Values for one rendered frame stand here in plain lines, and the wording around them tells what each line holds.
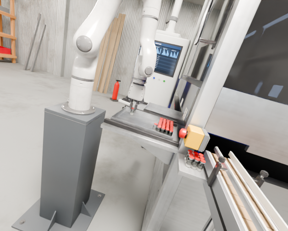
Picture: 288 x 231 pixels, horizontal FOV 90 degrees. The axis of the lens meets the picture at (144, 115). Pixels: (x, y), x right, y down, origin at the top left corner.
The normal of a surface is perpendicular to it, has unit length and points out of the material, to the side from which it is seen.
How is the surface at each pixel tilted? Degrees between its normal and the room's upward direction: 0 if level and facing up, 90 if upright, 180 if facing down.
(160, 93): 90
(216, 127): 90
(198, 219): 90
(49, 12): 90
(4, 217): 0
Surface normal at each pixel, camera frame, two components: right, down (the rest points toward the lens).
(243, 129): -0.19, 0.27
